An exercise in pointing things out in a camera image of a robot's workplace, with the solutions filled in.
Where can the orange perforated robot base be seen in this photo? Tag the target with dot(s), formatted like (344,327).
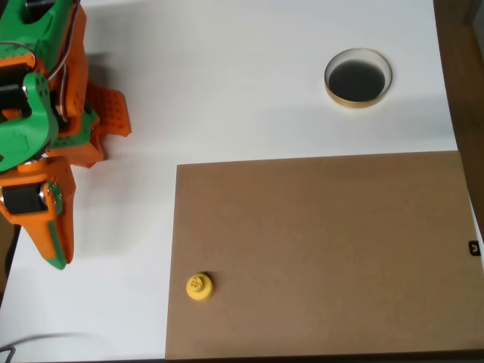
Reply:
(111,109)

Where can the small black tag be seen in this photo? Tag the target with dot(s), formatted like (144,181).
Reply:
(473,248)

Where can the small yellow plastic knob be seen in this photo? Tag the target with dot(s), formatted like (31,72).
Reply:
(199,288)

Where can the round dish gold rim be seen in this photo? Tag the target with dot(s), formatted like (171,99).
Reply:
(355,81)

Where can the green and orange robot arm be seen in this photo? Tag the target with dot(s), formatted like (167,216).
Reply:
(22,136)

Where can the brown fibreboard sheet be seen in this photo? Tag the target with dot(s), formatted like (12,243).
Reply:
(321,257)

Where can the orange gripper black servo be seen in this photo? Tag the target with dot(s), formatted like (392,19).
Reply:
(23,200)

